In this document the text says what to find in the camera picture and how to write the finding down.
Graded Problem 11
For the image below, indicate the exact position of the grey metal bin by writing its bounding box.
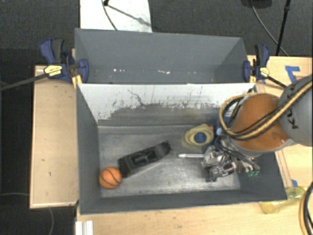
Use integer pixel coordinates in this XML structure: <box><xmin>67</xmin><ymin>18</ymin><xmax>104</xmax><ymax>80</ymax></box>
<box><xmin>74</xmin><ymin>27</ymin><xmax>288</xmax><ymax>215</ymax></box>

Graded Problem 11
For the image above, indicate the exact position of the pale wood board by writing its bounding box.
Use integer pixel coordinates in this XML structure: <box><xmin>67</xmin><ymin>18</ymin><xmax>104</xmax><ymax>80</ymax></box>
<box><xmin>29</xmin><ymin>65</ymin><xmax>80</xmax><ymax>209</ymax></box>

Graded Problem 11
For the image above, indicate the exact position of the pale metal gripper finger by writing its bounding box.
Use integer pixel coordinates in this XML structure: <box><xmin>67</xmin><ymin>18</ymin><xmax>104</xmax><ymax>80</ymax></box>
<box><xmin>178</xmin><ymin>152</ymin><xmax>206</xmax><ymax>160</ymax></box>
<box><xmin>206</xmin><ymin>167</ymin><xmax>219</xmax><ymax>183</ymax></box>

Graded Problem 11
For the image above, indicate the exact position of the orange ball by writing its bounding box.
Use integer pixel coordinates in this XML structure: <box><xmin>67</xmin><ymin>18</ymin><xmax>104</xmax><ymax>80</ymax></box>
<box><xmin>98</xmin><ymin>166</ymin><xmax>123</xmax><ymax>190</ymax></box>

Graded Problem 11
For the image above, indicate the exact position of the black stapler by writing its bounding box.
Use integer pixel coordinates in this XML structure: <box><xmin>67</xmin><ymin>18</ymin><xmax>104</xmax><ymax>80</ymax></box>
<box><xmin>117</xmin><ymin>140</ymin><xmax>172</xmax><ymax>179</ymax></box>

